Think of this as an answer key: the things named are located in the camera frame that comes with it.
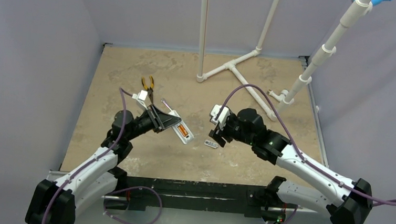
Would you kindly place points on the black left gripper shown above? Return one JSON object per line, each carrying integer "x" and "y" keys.
{"x": 159, "y": 120}

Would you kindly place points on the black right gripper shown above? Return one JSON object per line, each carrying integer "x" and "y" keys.
{"x": 222, "y": 130}

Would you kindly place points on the white remote battery cover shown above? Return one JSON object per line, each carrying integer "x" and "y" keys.
{"x": 211, "y": 144}

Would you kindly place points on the white universal AC remote control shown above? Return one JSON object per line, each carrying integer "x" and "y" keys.
{"x": 184, "y": 140}

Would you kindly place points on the orange battery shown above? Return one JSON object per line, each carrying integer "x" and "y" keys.
{"x": 183, "y": 130}

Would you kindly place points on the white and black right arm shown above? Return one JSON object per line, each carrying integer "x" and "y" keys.
{"x": 341, "y": 199}

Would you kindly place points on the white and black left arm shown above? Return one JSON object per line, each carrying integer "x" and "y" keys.
{"x": 61, "y": 201}

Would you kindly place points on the silver open-end wrench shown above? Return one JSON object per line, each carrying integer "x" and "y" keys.
{"x": 166, "y": 104}

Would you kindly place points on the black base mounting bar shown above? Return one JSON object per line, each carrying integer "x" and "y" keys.
{"x": 139, "y": 193}

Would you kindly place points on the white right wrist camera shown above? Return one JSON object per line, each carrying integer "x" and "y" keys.
{"x": 219, "y": 115}

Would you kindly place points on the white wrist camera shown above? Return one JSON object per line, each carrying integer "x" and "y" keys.
{"x": 219, "y": 115}
{"x": 140, "y": 98}

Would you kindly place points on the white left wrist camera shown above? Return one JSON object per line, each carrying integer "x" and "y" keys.
{"x": 140, "y": 98}

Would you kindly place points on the yellow handled pliers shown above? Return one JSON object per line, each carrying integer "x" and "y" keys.
{"x": 149, "y": 88}

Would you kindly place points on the aluminium table frame rail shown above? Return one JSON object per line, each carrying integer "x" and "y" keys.
{"x": 319, "y": 134}

